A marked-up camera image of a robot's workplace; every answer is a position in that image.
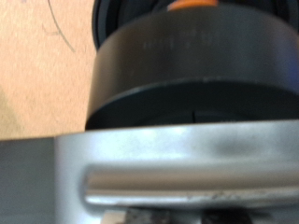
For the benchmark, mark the black Keurig coffee machine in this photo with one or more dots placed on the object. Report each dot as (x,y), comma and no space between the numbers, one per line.
(193,68)

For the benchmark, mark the orange rimmed coffee pod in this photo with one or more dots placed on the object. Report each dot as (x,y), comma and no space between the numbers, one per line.
(193,3)

